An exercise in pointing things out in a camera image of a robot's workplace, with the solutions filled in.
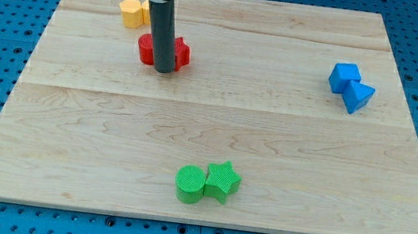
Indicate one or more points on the red cylinder block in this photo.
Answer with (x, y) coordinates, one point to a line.
(146, 49)

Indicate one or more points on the light wooden board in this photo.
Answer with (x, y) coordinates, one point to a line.
(90, 128)

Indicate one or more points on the yellow block behind rod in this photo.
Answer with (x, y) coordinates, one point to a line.
(146, 12)

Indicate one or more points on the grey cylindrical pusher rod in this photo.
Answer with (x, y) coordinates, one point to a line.
(162, 34)

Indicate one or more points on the green star block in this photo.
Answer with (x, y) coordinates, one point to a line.
(221, 182)

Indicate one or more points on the blue cube block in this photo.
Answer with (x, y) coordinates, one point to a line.
(341, 75)

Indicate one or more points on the blue triangle block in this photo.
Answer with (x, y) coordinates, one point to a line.
(356, 96)

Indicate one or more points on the green cylinder block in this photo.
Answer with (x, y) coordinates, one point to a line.
(190, 183)

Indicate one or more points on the red star block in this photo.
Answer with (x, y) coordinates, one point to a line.
(182, 53)

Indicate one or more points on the yellow hexagon block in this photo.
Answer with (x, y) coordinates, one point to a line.
(132, 13)

